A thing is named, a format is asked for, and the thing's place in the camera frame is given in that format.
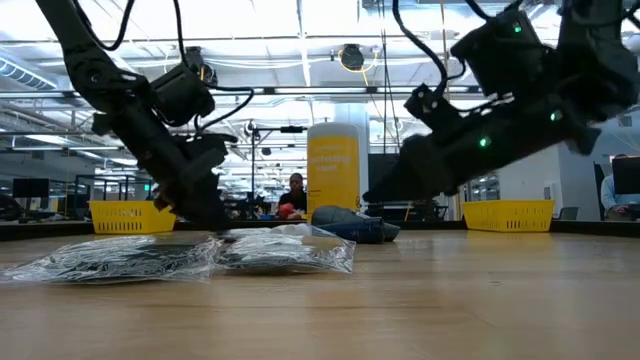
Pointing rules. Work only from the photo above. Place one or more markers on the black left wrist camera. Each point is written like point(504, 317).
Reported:
point(182, 95)

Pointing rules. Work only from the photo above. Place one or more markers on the small black monitor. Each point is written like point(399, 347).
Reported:
point(30, 187)

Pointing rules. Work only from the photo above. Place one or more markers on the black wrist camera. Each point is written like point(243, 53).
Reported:
point(500, 55)
point(182, 95)

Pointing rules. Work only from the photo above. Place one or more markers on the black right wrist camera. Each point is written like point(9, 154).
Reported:
point(500, 55)

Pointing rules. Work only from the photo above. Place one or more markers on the person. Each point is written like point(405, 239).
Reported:
point(607, 195)
point(296, 197)

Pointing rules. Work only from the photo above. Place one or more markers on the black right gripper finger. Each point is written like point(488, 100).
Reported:
point(410, 180)

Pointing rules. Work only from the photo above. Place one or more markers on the black boom stand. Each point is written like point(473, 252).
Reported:
point(253, 160)

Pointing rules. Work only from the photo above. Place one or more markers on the black tall panel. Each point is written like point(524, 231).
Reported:
point(598, 190)

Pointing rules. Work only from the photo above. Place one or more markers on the black computer monitor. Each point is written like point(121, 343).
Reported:
point(627, 175)

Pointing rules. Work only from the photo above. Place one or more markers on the yellow disinfecting wipes canister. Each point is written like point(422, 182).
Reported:
point(332, 175)

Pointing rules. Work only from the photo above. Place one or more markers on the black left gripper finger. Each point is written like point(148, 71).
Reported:
point(205, 210)

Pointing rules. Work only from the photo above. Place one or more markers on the clear bag with black item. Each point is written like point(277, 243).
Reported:
point(290, 252)
point(110, 260)

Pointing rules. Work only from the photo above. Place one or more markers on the yellow slotted plastic basket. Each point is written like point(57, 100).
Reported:
point(120, 217)
point(507, 216)

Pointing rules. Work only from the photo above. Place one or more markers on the grey low chair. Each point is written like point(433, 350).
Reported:
point(569, 214)

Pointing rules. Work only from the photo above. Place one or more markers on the red object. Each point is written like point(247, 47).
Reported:
point(286, 210)

